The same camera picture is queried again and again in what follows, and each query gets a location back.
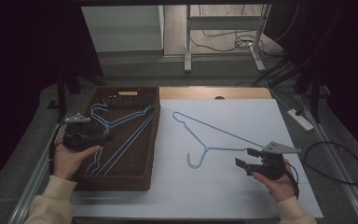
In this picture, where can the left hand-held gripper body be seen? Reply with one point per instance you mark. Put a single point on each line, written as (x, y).
(77, 141)

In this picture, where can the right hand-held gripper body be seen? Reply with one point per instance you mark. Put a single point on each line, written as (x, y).
(272, 166)

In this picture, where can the brown woven basket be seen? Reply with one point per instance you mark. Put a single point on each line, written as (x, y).
(130, 174)

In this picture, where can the person's left hand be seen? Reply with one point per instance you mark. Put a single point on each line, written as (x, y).
(66, 161)

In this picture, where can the person's right hand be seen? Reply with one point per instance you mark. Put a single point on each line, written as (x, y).
(281, 188)

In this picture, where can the white table cover board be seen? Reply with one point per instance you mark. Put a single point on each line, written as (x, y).
(230, 193)

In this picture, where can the black metal stand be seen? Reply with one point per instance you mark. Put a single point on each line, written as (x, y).
(61, 93)
(315, 99)

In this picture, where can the white power strip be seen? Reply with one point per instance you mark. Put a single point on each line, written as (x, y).
(301, 122)

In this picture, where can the white cabinet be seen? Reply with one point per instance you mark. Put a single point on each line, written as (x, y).
(121, 28)

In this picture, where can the aluminium rail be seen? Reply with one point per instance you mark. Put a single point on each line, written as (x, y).
(35, 183)
(354, 193)

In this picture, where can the white desk frame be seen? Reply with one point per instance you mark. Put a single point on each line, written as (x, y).
(223, 22)

